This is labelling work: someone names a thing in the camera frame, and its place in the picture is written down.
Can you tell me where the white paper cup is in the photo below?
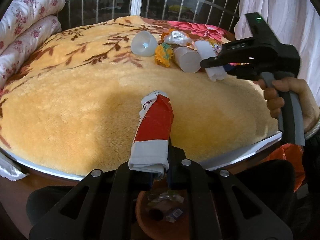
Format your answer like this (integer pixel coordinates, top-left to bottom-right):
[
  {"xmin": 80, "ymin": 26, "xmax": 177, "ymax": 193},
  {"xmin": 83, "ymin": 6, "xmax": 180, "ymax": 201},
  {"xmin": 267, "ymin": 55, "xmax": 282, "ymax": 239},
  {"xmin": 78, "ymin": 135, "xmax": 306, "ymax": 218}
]
[{"xmin": 195, "ymin": 40, "xmax": 227, "ymax": 82}]

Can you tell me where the frosted plastic cup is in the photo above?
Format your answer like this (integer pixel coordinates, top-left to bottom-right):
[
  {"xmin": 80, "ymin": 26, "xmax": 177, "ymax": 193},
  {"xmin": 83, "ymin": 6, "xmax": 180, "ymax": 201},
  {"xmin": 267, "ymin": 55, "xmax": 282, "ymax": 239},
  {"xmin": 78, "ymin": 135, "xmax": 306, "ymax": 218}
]
[{"xmin": 173, "ymin": 47, "xmax": 202, "ymax": 73}]

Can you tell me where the yellow orange wrapper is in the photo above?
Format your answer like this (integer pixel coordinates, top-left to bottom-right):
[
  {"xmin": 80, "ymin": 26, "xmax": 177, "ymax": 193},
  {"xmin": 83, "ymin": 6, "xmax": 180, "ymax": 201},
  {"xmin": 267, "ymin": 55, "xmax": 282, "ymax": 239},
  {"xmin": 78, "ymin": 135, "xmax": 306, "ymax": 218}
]
[{"xmin": 155, "ymin": 43, "xmax": 174, "ymax": 68}]

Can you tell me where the red white crushed carton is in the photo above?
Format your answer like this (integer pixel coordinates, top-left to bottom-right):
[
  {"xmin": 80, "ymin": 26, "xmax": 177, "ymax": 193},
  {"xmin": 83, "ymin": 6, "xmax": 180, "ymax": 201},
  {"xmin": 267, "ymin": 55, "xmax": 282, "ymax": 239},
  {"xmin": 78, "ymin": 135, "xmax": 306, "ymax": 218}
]
[{"xmin": 129, "ymin": 90, "xmax": 174, "ymax": 178}]

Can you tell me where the translucent plastic dome lid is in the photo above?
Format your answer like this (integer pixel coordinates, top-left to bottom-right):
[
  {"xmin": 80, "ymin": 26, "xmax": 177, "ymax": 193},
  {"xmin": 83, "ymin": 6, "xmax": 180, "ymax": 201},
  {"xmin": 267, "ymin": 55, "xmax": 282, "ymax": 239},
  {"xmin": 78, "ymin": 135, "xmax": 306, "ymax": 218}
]
[{"xmin": 131, "ymin": 31, "xmax": 158, "ymax": 57}]

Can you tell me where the orange juice snack bag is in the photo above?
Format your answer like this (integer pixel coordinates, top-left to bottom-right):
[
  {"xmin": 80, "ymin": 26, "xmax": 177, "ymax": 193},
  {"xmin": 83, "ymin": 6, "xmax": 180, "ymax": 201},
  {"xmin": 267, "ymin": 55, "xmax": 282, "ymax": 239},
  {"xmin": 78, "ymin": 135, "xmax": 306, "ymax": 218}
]
[{"xmin": 161, "ymin": 29, "xmax": 222, "ymax": 54}]

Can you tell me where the green plastic bottle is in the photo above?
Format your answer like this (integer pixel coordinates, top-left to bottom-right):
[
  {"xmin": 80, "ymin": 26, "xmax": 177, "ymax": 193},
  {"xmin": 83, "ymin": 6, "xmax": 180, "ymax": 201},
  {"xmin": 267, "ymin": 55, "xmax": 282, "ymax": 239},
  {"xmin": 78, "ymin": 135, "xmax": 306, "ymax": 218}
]
[{"xmin": 148, "ymin": 190, "xmax": 184, "ymax": 204}]

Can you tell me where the orange plastic trash bin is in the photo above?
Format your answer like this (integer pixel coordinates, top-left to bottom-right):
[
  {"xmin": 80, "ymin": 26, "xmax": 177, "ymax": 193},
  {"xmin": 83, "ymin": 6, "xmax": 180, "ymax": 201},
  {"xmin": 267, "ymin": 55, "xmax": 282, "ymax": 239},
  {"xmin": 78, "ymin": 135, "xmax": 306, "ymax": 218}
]
[{"xmin": 136, "ymin": 178, "xmax": 190, "ymax": 239}]

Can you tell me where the person's right hand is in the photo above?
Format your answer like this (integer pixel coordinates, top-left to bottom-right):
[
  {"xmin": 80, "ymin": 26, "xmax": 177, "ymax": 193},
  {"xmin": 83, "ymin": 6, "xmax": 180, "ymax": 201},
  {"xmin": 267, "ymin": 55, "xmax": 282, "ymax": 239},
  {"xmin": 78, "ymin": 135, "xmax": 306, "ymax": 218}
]
[{"xmin": 254, "ymin": 77, "xmax": 319, "ymax": 133}]

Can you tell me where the silver crumpled foil wrapper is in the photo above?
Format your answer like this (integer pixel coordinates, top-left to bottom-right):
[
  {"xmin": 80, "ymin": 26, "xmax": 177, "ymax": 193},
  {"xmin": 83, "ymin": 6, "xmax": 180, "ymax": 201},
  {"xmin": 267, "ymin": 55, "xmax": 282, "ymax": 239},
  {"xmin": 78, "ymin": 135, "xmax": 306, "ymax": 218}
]
[{"xmin": 163, "ymin": 30, "xmax": 192, "ymax": 46}]

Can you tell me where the white curtain right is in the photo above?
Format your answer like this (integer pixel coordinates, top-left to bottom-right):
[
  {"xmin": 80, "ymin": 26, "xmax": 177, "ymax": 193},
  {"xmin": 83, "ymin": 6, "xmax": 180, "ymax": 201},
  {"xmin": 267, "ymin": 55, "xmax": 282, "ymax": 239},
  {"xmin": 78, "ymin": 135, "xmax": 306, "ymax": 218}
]
[{"xmin": 234, "ymin": 0, "xmax": 320, "ymax": 101}]

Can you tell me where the orange plastic bag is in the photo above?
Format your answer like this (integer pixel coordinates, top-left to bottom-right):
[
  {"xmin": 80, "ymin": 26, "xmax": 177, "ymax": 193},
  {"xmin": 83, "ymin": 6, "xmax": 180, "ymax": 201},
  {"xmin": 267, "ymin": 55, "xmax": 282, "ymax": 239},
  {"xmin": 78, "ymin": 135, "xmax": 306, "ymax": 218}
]
[{"xmin": 260, "ymin": 144, "xmax": 305, "ymax": 192}]

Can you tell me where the yellow floral fleece blanket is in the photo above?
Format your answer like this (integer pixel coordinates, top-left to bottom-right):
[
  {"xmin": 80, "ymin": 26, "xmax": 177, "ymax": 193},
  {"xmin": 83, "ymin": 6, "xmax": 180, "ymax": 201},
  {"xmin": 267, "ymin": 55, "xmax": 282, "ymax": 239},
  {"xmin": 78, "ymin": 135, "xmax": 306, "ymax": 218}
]
[{"xmin": 1, "ymin": 16, "xmax": 278, "ymax": 176}]

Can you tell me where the folded floral white quilt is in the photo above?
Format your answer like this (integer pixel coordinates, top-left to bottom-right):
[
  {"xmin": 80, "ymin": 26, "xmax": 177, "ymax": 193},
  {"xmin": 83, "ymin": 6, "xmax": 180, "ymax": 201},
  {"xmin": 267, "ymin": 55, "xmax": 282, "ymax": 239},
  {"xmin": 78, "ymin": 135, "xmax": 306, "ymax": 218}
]
[{"xmin": 1, "ymin": 0, "xmax": 66, "ymax": 88}]

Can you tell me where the white bed frame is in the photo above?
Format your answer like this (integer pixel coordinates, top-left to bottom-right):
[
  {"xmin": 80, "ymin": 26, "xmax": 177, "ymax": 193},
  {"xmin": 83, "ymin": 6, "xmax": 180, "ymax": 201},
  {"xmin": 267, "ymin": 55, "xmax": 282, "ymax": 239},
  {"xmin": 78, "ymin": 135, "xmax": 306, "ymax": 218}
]
[{"xmin": 0, "ymin": 130, "xmax": 283, "ymax": 182}]

